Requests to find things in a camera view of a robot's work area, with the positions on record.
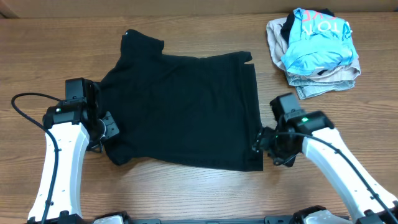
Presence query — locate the black t-shirt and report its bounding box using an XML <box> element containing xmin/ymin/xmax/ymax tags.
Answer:
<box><xmin>99</xmin><ymin>30</ymin><xmax>263</xmax><ymax>172</ymax></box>

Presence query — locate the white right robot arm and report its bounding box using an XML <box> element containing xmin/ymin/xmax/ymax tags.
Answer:
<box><xmin>252</xmin><ymin>93</ymin><xmax>397</xmax><ymax>223</ymax></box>

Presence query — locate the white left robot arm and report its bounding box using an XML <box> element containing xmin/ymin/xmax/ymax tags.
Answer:
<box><xmin>28</xmin><ymin>78</ymin><xmax>119</xmax><ymax>223</ymax></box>

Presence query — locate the grey denim folded garment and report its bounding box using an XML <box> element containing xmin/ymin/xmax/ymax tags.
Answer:
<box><xmin>285</xmin><ymin>72</ymin><xmax>356</xmax><ymax>100</ymax></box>

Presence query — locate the beige folded garment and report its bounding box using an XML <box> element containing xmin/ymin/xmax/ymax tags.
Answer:
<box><xmin>266</xmin><ymin>18</ymin><xmax>361</xmax><ymax>85</ymax></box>

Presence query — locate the light blue printed t-shirt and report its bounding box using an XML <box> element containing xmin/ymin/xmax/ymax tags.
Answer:
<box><xmin>281</xmin><ymin>8</ymin><xmax>359</xmax><ymax>76</ymax></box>

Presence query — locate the black garment in pile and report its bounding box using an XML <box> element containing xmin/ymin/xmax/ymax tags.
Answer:
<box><xmin>280</xmin><ymin>8</ymin><xmax>335</xmax><ymax>43</ymax></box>

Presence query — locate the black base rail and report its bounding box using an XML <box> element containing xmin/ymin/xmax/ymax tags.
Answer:
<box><xmin>131</xmin><ymin>215</ymin><xmax>294</xmax><ymax>224</ymax></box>

